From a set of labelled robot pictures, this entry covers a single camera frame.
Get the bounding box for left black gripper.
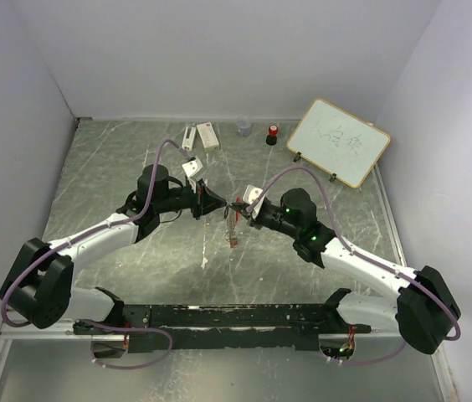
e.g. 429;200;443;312
155;177;226;219

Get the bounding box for red handle keyring chain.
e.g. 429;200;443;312
223;203;241;249

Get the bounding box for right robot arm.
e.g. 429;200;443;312
230;186;461;354

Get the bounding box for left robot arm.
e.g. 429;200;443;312
0;162;227;334

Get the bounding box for white staples box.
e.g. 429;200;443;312
196;122;220;152

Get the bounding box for white stapler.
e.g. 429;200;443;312
181;126;197;152

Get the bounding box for red black stamp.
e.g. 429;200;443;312
265;125;279;146

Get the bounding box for clear paperclip jar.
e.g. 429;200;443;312
236;116;252;137

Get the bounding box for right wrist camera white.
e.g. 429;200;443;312
243;184;264;219

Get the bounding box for small whiteboard wood frame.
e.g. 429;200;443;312
286;98;391;188

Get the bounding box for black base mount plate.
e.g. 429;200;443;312
72;303;373;353

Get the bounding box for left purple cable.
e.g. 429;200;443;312
0;138;193;369

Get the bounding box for purple cable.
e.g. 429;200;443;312
0;138;193;369
248;166;463;366

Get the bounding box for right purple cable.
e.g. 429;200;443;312
248;166;463;366

